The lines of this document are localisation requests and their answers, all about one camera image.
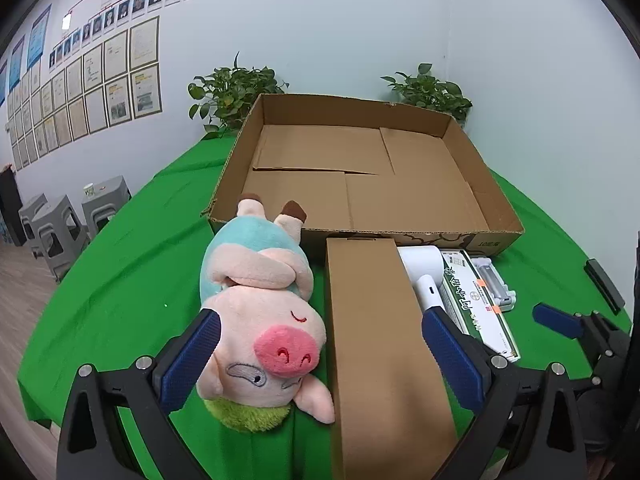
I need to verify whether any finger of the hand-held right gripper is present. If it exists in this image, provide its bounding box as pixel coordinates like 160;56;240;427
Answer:
532;303;632;376
584;258;627;312

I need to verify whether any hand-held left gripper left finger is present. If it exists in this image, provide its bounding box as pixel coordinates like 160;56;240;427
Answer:
56;307;223;480

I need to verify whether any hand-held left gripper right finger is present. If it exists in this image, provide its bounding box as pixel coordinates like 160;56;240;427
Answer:
421;306;587;480

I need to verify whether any green and white box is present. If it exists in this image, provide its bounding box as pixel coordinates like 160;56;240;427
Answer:
440;249;522;365

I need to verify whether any white plastic device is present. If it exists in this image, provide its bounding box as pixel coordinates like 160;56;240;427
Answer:
470;256;518;313

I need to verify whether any long brown cardboard box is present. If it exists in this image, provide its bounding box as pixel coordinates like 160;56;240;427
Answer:
324;236;460;480

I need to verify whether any pink plush pig toy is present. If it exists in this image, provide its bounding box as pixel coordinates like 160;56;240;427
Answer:
195;192;336;433

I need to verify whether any white hair dryer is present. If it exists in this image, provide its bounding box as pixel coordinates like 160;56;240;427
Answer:
397;246;448;313

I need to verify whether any large cardboard box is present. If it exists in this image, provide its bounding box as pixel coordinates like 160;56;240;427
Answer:
201;92;526;261

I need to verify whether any grey plastic stool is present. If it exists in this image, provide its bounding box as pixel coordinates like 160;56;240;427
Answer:
19;192;51;261
81;175;133;236
31;195;91;283

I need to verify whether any black cabinet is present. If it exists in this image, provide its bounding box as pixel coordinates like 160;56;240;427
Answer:
0;165;25;247

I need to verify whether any small green potted plant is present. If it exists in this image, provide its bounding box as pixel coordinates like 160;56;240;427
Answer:
380;63;473;128

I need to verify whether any bushy green potted plant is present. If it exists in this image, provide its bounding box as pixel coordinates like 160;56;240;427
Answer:
187;52;290;141

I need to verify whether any group of framed wall certificates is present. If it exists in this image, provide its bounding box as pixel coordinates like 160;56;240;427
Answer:
5;15;163;171

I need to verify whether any large blue wall poster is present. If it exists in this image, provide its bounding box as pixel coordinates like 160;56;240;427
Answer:
26;4;52;70

